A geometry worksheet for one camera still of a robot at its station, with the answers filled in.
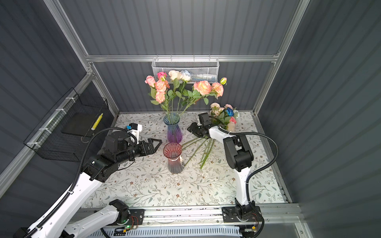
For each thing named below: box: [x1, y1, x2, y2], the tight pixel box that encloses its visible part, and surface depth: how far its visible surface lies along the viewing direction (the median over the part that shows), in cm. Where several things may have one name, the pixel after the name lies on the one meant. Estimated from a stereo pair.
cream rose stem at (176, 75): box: [168, 69, 183, 117], surface depth 80 cm
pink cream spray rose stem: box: [144, 75, 171, 120], surface depth 79 cm
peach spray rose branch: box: [178, 77, 228, 117], surface depth 73 cm
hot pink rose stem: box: [156, 71, 168, 82], surface depth 79 cm
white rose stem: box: [181, 69, 191, 86], surface depth 81 cm
